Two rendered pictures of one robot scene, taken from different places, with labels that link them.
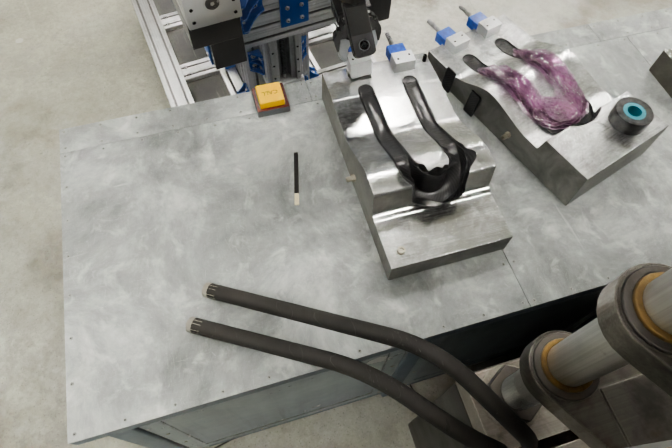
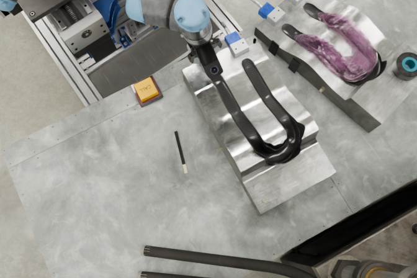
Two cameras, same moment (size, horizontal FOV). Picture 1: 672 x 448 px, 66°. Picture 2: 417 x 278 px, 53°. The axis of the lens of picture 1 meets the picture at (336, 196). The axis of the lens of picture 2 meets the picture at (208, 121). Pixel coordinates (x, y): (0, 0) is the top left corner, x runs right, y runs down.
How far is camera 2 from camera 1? 0.46 m
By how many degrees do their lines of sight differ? 15
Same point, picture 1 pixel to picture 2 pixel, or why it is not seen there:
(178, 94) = (58, 51)
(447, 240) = (293, 185)
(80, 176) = (29, 183)
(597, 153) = (386, 100)
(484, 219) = (316, 164)
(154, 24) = not seen: outside the picture
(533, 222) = (348, 151)
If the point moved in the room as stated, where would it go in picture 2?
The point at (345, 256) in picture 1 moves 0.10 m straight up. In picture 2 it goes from (227, 204) to (228, 201)
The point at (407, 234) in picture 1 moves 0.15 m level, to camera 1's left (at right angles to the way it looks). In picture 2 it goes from (266, 186) to (216, 195)
